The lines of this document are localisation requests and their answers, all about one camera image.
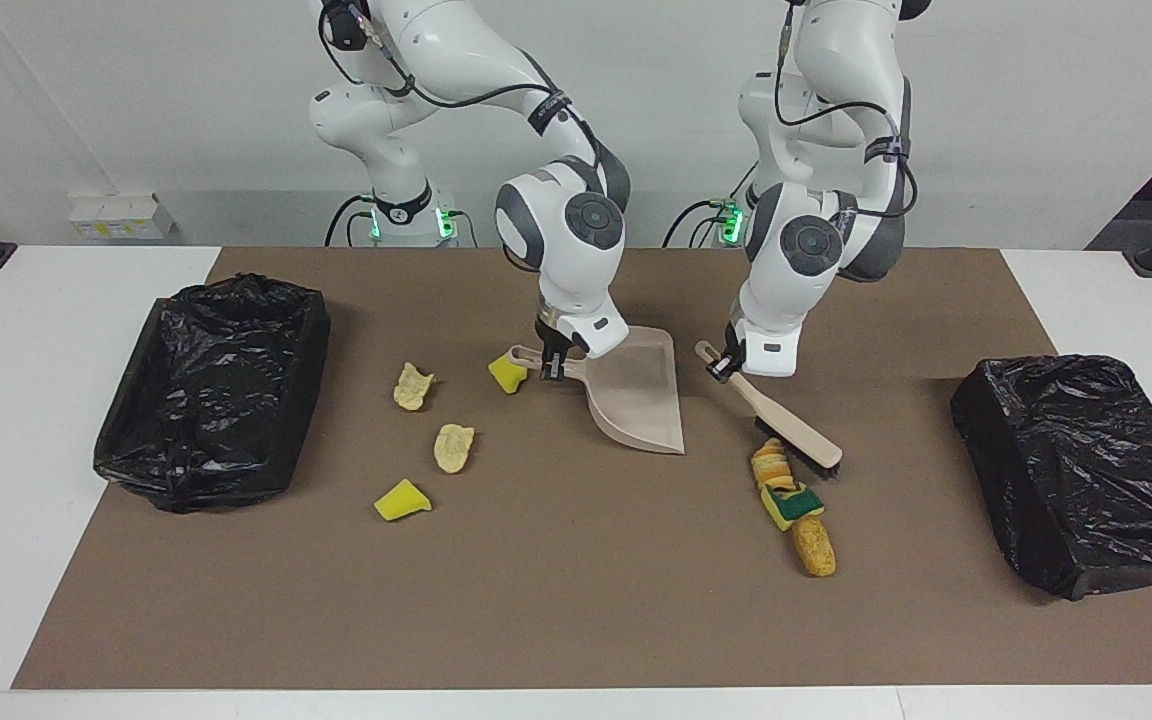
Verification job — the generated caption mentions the yellow sponge piece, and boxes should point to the yellow sponge piece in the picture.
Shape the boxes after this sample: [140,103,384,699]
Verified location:
[373,479,433,523]
[487,350,529,395]

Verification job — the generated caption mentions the beige hand brush black bristles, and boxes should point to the beige hand brush black bristles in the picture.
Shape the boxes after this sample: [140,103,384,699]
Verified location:
[694,340,845,473]

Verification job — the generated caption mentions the beige plastic dustpan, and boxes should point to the beige plastic dustpan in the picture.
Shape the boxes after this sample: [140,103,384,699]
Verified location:
[509,325,687,456]

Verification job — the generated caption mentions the orange striped sponge piece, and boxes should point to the orange striped sponge piece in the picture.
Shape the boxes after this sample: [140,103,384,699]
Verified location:
[751,437,799,493]

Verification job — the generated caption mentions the beige foam chunk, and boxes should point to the beige foam chunk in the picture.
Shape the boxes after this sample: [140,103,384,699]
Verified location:
[433,424,477,475]
[393,362,436,412]

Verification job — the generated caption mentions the green and yellow sponge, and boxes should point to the green and yellow sponge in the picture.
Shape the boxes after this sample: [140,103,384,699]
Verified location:
[760,480,825,532]

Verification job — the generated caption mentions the brown oval foam lump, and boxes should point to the brown oval foam lump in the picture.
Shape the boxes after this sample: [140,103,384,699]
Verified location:
[792,515,837,578]

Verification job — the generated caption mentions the black bag-lined bin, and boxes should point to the black bag-lined bin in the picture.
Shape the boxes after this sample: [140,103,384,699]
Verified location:
[93,273,332,514]
[950,354,1152,602]

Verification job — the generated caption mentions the brown table mat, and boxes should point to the brown table mat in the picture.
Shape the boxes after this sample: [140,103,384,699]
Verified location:
[11,247,1152,691]

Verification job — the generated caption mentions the black base cable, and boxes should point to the black base cable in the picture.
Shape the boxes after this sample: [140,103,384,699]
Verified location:
[663,195,737,248]
[324,195,377,248]

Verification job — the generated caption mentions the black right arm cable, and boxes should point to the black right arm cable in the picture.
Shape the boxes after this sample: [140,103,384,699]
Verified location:
[319,5,602,171]

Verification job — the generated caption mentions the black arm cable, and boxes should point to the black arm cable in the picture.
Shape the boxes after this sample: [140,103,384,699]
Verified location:
[319,5,602,171]
[774,0,922,221]

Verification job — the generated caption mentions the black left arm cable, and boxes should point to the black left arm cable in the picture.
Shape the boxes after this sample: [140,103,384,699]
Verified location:
[774,0,922,221]

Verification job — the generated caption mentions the white wall socket box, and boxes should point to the white wall socket box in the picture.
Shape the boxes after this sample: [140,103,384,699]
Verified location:
[68,192,177,241]

